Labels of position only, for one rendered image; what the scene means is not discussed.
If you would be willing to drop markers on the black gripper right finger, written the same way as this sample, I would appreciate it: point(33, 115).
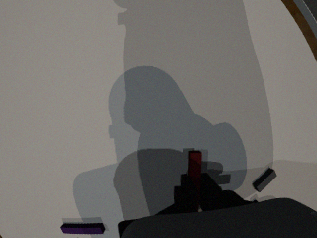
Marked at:
point(212, 197)

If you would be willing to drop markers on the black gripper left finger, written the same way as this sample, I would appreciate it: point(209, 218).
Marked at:
point(185, 198)

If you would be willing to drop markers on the dark red rod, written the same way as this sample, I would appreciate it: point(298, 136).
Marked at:
point(194, 170)

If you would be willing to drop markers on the dark grey rectangular rod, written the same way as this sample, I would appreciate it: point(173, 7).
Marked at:
point(264, 180)

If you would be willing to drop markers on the dark purple rod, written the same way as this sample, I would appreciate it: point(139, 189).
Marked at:
point(92, 228)

